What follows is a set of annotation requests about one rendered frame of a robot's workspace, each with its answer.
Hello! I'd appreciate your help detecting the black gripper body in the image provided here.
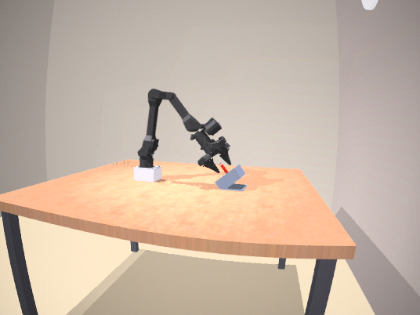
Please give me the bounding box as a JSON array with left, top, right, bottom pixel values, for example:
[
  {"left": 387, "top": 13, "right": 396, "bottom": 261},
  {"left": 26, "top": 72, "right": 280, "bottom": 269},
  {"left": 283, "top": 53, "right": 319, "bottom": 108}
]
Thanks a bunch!
[{"left": 197, "top": 138, "right": 230, "bottom": 167}]

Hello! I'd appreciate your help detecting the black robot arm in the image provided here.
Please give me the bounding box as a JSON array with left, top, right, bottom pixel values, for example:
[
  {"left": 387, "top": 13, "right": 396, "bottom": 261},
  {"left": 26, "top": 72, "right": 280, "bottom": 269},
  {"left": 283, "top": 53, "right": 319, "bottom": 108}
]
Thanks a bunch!
[{"left": 137, "top": 89, "right": 226, "bottom": 168}]

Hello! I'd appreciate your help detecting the light blue sloped panel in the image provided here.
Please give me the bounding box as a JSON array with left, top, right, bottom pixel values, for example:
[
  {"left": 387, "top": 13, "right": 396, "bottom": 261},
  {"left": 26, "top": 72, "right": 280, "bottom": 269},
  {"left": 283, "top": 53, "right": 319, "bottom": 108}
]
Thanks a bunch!
[{"left": 215, "top": 165, "right": 248, "bottom": 191}]

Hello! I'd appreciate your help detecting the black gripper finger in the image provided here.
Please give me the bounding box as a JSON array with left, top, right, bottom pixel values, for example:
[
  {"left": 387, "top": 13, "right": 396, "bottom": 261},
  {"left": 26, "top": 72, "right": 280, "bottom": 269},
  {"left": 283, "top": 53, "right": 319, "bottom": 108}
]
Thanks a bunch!
[
  {"left": 220, "top": 148, "right": 231, "bottom": 165},
  {"left": 203, "top": 158, "right": 220, "bottom": 173}
]

